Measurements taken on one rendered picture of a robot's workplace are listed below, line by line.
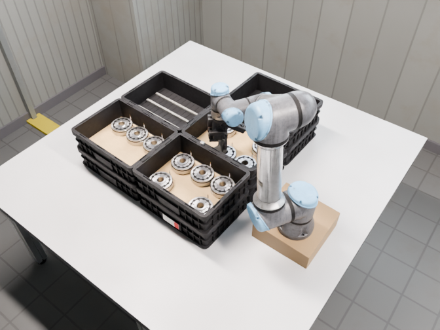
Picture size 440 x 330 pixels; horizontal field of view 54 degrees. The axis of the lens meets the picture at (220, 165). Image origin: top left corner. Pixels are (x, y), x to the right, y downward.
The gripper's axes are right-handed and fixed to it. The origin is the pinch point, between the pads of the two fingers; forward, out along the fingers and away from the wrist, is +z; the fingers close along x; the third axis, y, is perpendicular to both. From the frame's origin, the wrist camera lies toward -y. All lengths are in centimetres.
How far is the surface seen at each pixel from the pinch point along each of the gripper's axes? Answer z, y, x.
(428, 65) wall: 22, -145, -83
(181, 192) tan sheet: 2.0, 21.0, 21.4
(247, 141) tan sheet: 2.1, -11.5, -5.6
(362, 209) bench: 15, -58, 31
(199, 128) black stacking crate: -2.7, 10.3, -12.7
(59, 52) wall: 46, 107, -168
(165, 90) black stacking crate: 2, 25, -50
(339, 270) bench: 15, -38, 59
